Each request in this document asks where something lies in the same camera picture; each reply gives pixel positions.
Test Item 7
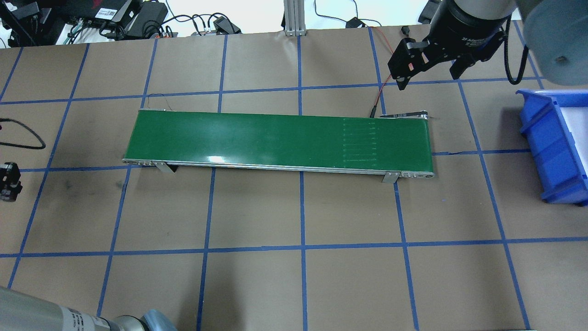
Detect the green conveyor belt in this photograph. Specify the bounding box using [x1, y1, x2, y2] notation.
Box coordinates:
[122, 109, 435, 183]

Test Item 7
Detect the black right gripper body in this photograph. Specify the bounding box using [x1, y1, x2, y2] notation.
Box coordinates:
[388, 0, 510, 79]

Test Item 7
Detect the blue plastic bin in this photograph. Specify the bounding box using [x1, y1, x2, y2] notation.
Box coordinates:
[517, 89, 588, 206]

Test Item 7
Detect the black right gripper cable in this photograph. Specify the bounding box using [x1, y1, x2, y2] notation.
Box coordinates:
[503, 21, 531, 86]

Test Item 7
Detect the aluminium frame post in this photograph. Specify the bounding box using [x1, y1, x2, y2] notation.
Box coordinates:
[283, 0, 307, 37]

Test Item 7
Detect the red conveyor power wire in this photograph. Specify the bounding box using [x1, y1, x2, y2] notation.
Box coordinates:
[367, 26, 398, 118]

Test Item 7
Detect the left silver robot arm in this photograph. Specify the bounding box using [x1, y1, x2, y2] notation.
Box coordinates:
[1, 163, 178, 331]

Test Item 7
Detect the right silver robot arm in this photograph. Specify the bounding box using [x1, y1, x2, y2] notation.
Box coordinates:
[388, 0, 588, 90]

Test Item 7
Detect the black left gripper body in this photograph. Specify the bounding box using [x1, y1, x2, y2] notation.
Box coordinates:
[0, 163, 23, 202]

